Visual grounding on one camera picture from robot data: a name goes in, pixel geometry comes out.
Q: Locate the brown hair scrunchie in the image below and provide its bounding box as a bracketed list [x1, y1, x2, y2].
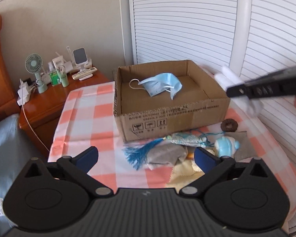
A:
[220, 118, 238, 132]

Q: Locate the phone on white stand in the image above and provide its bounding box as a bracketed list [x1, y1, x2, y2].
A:
[72, 47, 92, 72]

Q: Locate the small orange tube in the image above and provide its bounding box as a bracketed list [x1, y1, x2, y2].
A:
[186, 153, 194, 159]

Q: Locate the white power strip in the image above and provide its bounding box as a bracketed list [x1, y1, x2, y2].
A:
[17, 79, 36, 106]

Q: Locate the white louvered door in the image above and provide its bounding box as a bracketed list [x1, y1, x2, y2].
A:
[127, 0, 296, 232]

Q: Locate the green bottle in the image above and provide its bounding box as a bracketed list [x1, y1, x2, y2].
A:
[56, 65, 69, 87]

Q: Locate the grey blue bedding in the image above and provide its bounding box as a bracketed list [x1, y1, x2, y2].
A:
[0, 114, 46, 236]

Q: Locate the blue surgical mask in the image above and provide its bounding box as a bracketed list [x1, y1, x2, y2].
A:
[129, 73, 182, 100]

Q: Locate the white box with label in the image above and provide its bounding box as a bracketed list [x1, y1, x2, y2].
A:
[52, 56, 66, 74]

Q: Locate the floral sachet with blue tassel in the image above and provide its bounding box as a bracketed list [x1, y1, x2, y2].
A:
[122, 130, 226, 170]

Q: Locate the yellow cloth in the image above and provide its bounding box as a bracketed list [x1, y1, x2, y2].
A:
[165, 159, 204, 192]

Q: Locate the grey pouch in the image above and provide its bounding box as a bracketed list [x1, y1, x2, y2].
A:
[145, 143, 188, 170]
[234, 131, 257, 162]

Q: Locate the white remote control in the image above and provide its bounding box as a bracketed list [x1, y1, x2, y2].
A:
[71, 67, 98, 80]

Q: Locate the green desk fan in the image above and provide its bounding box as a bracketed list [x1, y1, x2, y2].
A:
[25, 54, 47, 94]

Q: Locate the white tissue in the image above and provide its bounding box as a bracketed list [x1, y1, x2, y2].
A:
[214, 66, 263, 118]

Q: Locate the cardboard box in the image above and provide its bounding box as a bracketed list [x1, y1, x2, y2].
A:
[114, 60, 230, 142]

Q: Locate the pink checkered tablecloth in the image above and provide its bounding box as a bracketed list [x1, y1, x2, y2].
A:
[47, 66, 296, 228]

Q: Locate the wooden nightstand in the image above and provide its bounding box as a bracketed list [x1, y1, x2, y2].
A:
[19, 71, 109, 158]

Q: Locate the green tissue pack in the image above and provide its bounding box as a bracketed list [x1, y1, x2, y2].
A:
[49, 71, 61, 86]

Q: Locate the blue round plush toy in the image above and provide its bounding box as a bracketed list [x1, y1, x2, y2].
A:
[214, 136, 240, 157]

